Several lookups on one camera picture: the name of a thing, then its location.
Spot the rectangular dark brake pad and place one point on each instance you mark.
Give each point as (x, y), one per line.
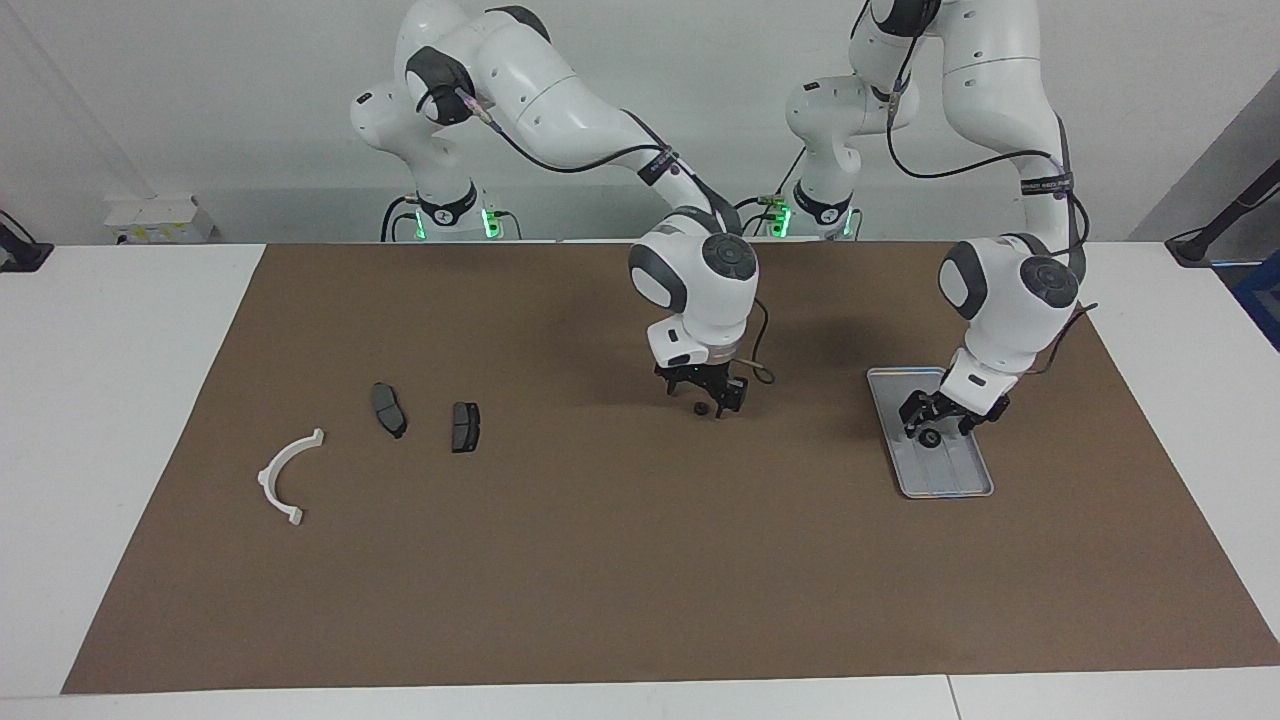
(466, 428)

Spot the curved dark brake pad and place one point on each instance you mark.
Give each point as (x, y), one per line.
(388, 410)

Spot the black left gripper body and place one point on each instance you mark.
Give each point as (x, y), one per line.
(970, 405)

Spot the white curved plastic bracket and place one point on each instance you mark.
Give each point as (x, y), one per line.
(267, 480)

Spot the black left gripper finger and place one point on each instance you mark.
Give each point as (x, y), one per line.
(918, 412)
(978, 424)

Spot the large black bearing gear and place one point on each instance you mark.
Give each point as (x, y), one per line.
(930, 440)

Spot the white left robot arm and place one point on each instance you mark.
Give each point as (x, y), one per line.
(1000, 90)

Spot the brown table mat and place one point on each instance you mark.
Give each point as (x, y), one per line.
(640, 560)

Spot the silver metal tray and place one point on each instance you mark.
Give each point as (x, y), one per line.
(950, 475)

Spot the blue crate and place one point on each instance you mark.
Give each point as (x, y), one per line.
(1262, 300)

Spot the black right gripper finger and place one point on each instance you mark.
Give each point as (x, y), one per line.
(733, 398)
(680, 390)

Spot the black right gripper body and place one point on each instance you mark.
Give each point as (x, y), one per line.
(700, 375)

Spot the black table clamp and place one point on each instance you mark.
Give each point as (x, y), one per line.
(20, 252)

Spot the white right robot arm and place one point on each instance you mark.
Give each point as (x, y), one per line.
(560, 100)

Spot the white box with yellow labels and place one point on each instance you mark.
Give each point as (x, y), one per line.
(160, 218)

